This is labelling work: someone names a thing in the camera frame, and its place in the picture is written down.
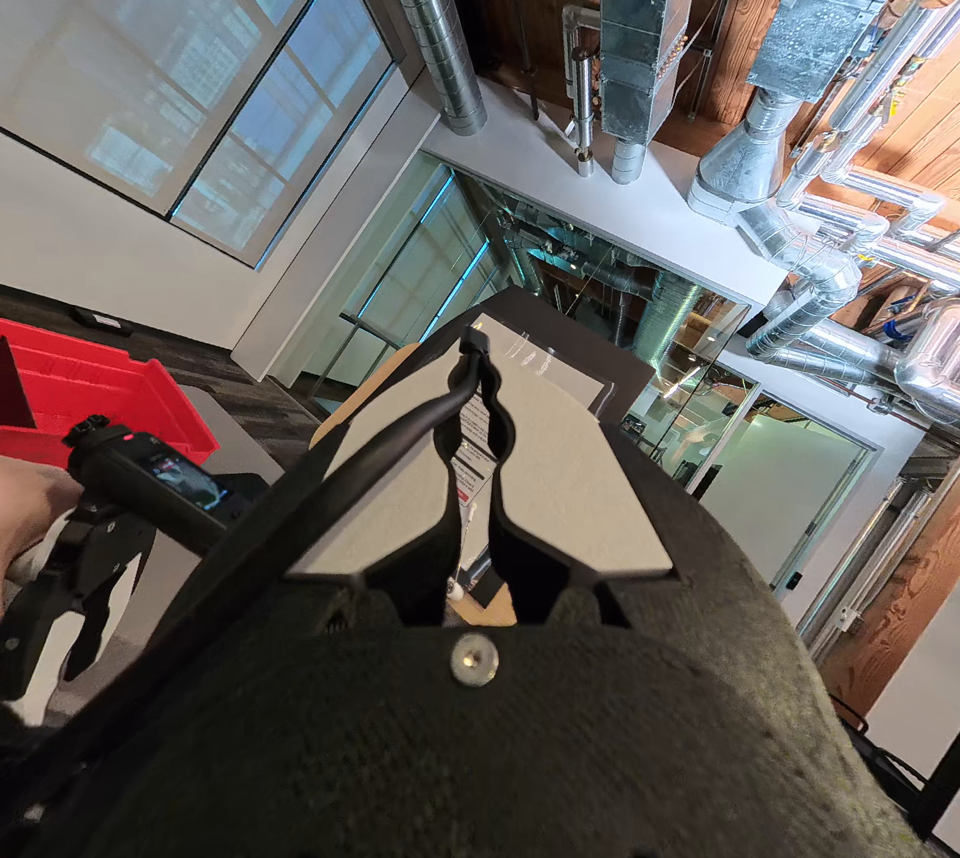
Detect person's left hand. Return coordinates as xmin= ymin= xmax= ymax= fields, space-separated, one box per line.
xmin=0 ymin=459 xmax=85 ymax=600

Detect black floor device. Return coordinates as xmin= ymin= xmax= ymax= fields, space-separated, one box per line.
xmin=71 ymin=307 xmax=135 ymax=336

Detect spiral metal duct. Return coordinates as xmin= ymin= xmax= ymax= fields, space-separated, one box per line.
xmin=358 ymin=0 xmax=489 ymax=137

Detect glass partition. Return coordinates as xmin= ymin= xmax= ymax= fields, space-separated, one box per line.
xmin=300 ymin=157 xmax=519 ymax=417

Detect red plastic bin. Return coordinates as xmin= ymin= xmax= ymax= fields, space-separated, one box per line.
xmin=0 ymin=318 xmax=220 ymax=469

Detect black usb-c cable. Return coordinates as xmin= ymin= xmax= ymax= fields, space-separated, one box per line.
xmin=0 ymin=326 xmax=496 ymax=829

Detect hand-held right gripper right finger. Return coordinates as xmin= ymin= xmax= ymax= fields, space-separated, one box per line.
xmin=482 ymin=347 xmax=675 ymax=625

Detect frosted glass door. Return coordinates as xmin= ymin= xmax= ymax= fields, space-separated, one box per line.
xmin=693 ymin=386 xmax=882 ymax=600

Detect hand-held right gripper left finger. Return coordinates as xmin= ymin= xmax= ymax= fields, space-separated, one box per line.
xmin=287 ymin=345 xmax=483 ymax=627

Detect wooden instruction board stand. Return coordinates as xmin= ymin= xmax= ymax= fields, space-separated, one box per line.
xmin=311 ymin=288 xmax=657 ymax=627

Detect rectangular metal duct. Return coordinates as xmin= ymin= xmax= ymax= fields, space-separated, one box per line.
xmin=598 ymin=0 xmax=714 ymax=186
xmin=686 ymin=0 xmax=960 ymax=225

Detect silver insulated pipes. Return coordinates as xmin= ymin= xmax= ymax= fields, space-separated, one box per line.
xmin=738 ymin=0 xmax=960 ymax=428

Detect large window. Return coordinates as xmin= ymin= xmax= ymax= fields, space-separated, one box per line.
xmin=0 ymin=0 xmax=396 ymax=270

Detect thin silver pipe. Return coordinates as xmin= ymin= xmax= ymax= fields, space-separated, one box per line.
xmin=562 ymin=3 xmax=601 ymax=178

